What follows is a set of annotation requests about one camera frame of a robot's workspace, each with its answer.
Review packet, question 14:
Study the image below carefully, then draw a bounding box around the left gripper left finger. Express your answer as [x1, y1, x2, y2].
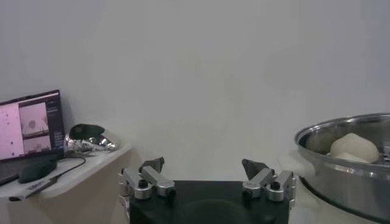
[118, 156, 177, 200]

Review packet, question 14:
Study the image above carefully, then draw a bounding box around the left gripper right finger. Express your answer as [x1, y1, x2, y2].
[241, 158, 297, 202]

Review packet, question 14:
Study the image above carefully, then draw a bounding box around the white steamed baozi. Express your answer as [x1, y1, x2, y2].
[330, 132, 380, 164]

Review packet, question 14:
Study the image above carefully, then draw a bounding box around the steel steamer pot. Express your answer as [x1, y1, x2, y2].
[275, 152, 390, 224]

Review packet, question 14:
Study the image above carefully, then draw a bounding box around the stainless steel steamer basket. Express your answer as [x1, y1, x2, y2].
[294, 113, 390, 224]

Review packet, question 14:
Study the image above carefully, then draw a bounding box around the chrome and black headset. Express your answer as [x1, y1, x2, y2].
[63, 123, 119, 154]

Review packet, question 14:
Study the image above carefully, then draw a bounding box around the white side table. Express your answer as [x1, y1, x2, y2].
[0, 142, 133, 224]

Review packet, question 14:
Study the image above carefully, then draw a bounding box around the black computer mouse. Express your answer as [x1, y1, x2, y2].
[17, 159, 59, 184]

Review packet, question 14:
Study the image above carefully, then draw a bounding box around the white and black dongle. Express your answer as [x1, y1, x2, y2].
[8, 176, 60, 202]

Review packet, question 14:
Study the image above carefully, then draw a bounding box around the black laptop with pink screen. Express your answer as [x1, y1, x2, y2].
[0, 89, 65, 186]

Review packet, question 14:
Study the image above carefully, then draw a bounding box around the thin black cable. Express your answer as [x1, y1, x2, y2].
[48, 156, 87, 183]

